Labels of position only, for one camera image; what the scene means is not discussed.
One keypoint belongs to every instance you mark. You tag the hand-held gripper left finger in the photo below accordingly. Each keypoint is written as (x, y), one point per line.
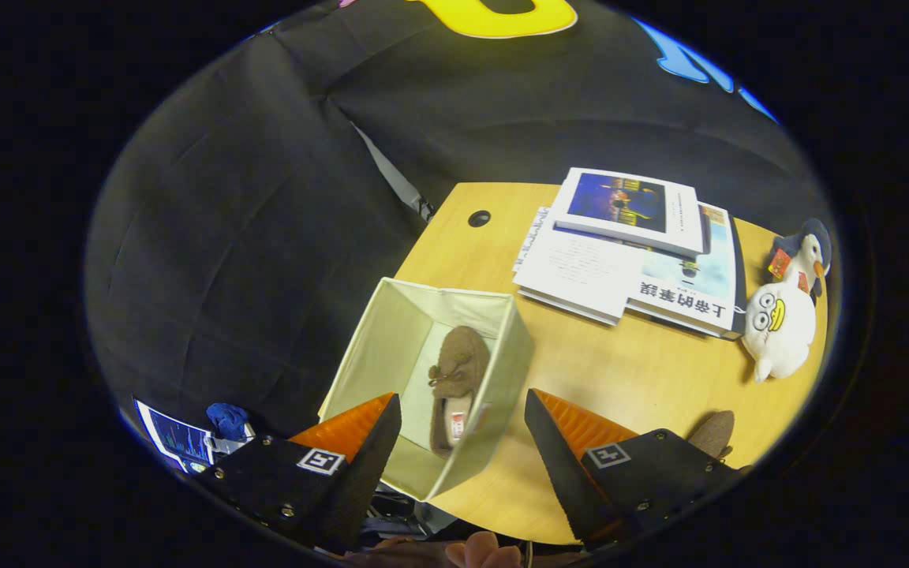
(356, 481)

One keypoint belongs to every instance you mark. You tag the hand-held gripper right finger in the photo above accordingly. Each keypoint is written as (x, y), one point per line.
(569, 481)

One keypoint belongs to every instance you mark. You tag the cream fabric storage box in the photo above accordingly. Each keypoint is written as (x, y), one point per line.
(391, 355)

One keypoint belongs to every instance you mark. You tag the brown fuzzy shoe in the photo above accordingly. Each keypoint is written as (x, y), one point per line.
(713, 434)
(458, 363)

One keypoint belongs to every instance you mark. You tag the blue crumpled cloth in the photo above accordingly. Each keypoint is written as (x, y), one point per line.
(226, 420)

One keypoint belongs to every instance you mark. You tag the pale blue cover book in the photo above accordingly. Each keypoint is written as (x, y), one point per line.
(695, 288)

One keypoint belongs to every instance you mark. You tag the patterned thin booklet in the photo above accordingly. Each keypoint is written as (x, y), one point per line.
(533, 233)

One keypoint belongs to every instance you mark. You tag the white duck plush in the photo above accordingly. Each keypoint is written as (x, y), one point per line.
(778, 335)

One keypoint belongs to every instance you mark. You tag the book with blue night photo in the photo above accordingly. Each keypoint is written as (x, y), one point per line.
(620, 205)

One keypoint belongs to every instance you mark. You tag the dark blue penguin plush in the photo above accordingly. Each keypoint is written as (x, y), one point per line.
(809, 252)

